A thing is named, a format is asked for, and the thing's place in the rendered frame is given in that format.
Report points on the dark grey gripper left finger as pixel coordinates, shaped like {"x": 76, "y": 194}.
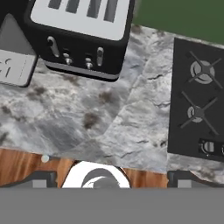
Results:
{"x": 46, "y": 176}

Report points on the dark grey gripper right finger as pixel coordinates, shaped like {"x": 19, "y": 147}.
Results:
{"x": 178, "y": 176}

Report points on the grey and black small appliance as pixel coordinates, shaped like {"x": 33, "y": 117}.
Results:
{"x": 14, "y": 58}

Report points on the wooden cabinet front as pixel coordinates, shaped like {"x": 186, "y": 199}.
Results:
{"x": 17, "y": 166}

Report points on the small pale round cabinet knob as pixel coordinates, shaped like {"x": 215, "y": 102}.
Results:
{"x": 45, "y": 158}

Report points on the silver hob knob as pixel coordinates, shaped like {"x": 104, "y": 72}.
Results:
{"x": 208, "y": 147}

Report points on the white and black round object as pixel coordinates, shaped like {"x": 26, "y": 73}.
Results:
{"x": 75, "y": 175}

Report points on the black toaster with silver top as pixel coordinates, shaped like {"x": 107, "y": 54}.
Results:
{"x": 81, "y": 46}

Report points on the black gas hob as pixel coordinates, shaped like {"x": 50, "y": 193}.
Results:
{"x": 198, "y": 93}

